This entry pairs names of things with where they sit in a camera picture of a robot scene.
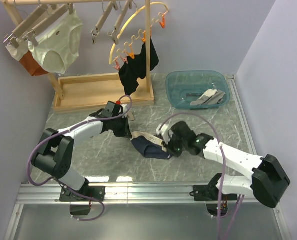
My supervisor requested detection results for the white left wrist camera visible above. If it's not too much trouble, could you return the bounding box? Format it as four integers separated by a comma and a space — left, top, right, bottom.
103, 101, 128, 119

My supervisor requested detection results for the yellow curved clip hanger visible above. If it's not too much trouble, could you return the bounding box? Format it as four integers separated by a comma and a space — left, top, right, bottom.
109, 1, 169, 71

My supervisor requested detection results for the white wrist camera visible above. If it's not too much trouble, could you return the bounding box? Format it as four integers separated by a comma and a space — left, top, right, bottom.
103, 101, 128, 119
155, 123, 174, 145

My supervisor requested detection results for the navy underwear cream waistband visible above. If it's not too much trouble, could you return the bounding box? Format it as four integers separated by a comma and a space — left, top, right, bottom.
130, 131, 173, 160

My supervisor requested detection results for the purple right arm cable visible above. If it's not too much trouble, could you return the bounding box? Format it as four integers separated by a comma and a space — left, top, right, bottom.
157, 111, 246, 240

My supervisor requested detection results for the aluminium mounting rail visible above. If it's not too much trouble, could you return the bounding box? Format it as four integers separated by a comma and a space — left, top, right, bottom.
15, 182, 206, 205

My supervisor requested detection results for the beige hanger far left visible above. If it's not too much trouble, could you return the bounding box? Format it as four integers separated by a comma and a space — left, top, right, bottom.
3, 4, 49, 48

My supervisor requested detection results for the beige clip hanger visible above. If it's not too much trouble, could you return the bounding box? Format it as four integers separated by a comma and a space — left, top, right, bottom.
91, 1, 119, 45
125, 111, 135, 122

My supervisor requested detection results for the beige hanger holding underwear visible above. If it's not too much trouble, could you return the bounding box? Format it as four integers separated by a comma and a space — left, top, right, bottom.
26, 3, 74, 47

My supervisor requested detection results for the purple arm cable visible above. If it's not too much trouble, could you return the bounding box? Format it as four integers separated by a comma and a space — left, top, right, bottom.
25, 94, 133, 222
157, 111, 246, 240

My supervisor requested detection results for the cream white hanging underwear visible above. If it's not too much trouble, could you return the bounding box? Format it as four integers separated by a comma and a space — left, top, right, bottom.
28, 7, 83, 75

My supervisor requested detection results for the wooden rack top bar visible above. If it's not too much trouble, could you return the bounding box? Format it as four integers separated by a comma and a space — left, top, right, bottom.
3, 0, 137, 6

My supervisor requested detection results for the orange cream hanging underwear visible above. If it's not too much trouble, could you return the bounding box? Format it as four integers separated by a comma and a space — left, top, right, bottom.
5, 41, 48, 77

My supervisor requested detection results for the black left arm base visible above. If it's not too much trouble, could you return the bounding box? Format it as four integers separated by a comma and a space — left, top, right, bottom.
59, 186, 106, 202

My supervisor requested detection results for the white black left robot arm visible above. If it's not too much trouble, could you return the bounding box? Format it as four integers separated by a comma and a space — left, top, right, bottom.
28, 108, 132, 202

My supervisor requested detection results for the beige hanging clip hanger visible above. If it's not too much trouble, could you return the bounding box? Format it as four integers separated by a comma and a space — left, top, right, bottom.
91, 1, 119, 45

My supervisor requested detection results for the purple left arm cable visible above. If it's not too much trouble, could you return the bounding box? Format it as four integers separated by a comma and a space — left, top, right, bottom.
25, 94, 133, 222

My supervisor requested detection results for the grey and pink underwear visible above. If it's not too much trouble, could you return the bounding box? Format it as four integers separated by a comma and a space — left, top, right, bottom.
190, 89, 227, 106

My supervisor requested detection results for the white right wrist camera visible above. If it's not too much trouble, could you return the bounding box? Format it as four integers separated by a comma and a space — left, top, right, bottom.
155, 123, 174, 145

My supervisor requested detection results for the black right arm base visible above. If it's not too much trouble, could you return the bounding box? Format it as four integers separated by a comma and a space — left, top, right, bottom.
189, 184, 239, 202

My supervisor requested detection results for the wooden rack right post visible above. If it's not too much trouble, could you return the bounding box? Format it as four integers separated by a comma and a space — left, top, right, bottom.
145, 0, 151, 94

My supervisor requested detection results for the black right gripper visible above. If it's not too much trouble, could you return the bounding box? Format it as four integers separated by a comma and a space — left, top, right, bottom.
161, 133, 188, 159

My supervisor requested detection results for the wooden rack base tray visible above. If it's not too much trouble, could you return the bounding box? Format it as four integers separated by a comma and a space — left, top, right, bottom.
52, 72, 155, 114

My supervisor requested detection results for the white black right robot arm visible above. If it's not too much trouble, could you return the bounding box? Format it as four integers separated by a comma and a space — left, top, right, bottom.
161, 121, 291, 208

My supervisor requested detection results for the teal plastic basin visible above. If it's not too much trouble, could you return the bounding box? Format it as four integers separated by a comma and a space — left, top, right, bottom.
165, 70, 231, 110

